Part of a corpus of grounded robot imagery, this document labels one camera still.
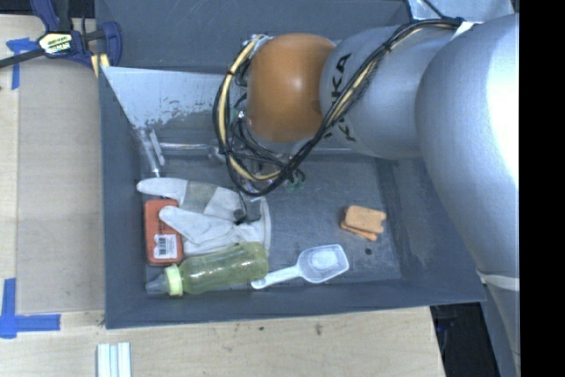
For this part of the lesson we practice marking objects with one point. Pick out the pale wood flat board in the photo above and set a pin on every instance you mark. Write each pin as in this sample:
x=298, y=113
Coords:
x=62, y=190

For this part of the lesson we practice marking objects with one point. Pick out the white and grey work glove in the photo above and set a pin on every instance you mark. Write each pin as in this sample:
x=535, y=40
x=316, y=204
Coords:
x=207, y=220

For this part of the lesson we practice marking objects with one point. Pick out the grey metal bin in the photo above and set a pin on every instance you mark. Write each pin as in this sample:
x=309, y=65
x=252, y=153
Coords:
x=309, y=198

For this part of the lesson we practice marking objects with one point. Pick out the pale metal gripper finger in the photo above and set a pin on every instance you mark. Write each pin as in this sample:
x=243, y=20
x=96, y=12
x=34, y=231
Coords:
x=240, y=216
x=255, y=209

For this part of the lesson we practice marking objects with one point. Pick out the clear curved plastic piece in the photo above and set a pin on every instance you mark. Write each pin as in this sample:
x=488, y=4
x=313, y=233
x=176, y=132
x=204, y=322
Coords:
x=150, y=154

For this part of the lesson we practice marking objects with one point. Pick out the orange flat case with barcode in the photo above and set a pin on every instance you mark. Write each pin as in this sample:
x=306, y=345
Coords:
x=154, y=247

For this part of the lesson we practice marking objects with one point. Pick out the baby bottle with yellow liquid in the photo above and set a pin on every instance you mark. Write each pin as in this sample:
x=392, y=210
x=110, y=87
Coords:
x=220, y=271

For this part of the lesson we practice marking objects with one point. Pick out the clear plastic scoop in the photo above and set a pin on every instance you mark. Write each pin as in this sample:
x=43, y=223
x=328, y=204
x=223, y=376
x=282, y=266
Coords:
x=324, y=262

